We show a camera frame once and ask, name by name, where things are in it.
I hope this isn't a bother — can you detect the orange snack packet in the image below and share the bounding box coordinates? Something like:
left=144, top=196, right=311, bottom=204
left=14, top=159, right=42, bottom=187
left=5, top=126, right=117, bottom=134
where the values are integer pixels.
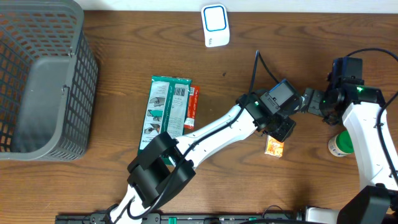
left=265, top=136, right=284, bottom=157

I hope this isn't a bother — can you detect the green lid jar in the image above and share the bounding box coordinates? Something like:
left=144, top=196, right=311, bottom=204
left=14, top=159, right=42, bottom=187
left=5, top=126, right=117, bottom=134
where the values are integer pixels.
left=328, top=130, right=354, bottom=157

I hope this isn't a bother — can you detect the red stick sachet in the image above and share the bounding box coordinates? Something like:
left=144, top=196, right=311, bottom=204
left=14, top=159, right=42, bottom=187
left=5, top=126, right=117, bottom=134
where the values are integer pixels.
left=184, top=85, right=200, bottom=129

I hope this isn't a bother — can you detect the tall green white packet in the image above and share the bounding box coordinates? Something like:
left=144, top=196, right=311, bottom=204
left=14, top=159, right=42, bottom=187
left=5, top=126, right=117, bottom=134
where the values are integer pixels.
left=138, top=76, right=192, bottom=153

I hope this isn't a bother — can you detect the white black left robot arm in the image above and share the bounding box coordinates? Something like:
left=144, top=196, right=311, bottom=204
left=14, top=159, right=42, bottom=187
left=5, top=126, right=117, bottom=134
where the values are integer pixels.
left=108, top=92, right=302, bottom=223

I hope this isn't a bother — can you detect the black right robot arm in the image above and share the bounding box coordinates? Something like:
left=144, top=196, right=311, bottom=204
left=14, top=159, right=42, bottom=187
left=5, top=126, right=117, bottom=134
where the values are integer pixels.
left=304, top=84, right=397, bottom=223

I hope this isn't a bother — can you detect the white barcode scanner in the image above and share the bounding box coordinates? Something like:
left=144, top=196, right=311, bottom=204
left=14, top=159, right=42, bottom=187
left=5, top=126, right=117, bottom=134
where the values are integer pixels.
left=201, top=4, right=230, bottom=48

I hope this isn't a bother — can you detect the grey plastic mesh basket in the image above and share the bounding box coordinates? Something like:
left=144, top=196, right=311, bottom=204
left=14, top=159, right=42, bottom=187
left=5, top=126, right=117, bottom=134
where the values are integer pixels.
left=1, top=0, right=98, bottom=161

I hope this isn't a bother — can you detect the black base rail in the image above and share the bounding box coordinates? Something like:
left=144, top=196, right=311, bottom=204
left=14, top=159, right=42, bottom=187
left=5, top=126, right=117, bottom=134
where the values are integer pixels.
left=55, top=212, right=305, bottom=224

